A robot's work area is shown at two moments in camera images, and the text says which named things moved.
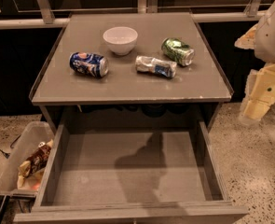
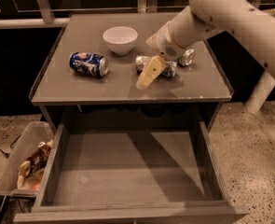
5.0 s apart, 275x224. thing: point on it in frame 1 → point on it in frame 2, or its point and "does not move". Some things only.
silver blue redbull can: [150, 64] does not move
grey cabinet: [138, 70] does not move
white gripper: [272, 39] → [165, 46]
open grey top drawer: [132, 176] does not move
